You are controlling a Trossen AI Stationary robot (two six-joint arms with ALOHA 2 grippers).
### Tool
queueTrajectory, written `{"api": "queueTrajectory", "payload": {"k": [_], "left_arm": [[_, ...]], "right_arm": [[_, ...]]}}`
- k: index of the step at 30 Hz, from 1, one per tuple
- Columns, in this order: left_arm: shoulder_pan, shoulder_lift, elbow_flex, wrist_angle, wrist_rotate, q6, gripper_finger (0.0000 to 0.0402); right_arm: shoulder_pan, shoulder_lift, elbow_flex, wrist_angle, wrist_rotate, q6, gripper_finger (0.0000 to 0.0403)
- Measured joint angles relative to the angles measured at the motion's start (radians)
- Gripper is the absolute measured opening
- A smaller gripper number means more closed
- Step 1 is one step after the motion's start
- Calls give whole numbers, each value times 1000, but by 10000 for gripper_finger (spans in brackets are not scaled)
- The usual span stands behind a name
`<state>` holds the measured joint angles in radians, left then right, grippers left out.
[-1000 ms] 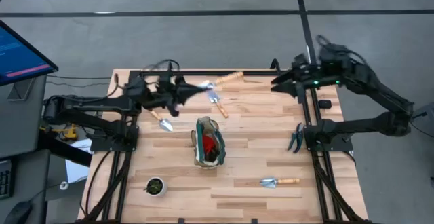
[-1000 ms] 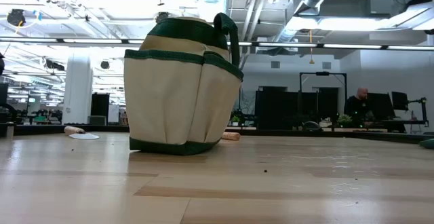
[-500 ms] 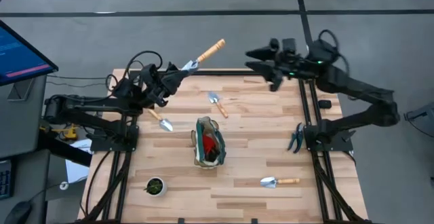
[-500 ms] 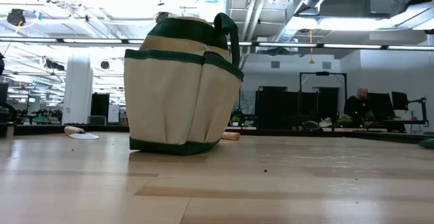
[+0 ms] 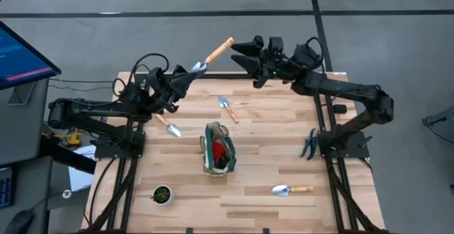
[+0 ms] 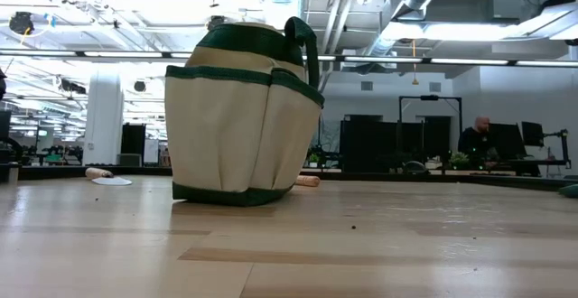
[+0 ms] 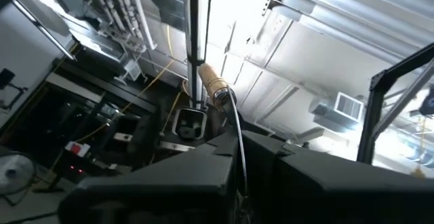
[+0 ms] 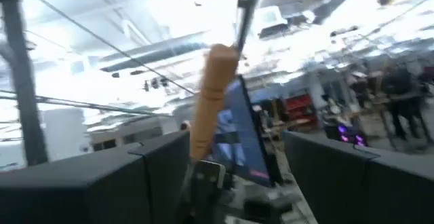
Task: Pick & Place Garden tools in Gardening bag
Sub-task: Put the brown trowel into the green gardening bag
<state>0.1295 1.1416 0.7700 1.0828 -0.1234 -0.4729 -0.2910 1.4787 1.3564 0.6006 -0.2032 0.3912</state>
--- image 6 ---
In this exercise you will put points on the cream and green gardening bag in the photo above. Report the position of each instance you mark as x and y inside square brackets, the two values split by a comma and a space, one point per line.
[235, 131]

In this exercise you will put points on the small green potted plant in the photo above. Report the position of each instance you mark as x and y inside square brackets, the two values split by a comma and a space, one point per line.
[314, 159]
[459, 159]

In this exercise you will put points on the yellow hanging pendant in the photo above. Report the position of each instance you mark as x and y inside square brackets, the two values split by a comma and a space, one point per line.
[414, 81]

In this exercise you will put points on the white board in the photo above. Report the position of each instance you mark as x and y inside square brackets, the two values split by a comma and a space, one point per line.
[151, 151]

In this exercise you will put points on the black cabinet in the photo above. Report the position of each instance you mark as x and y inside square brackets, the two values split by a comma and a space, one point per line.
[133, 137]

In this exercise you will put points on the person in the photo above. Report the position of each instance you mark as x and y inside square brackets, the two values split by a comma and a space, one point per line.
[474, 142]

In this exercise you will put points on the white column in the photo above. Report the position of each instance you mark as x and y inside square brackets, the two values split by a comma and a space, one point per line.
[103, 117]

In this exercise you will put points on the black computer monitor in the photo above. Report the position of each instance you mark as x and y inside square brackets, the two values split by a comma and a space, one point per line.
[508, 140]
[533, 134]

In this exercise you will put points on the dark green rounded object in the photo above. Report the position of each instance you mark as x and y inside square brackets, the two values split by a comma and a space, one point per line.
[570, 191]

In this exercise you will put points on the black partition wall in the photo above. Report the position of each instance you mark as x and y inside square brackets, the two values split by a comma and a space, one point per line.
[370, 144]

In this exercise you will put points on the black metal rig frame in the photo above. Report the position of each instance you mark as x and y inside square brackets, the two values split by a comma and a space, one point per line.
[399, 126]

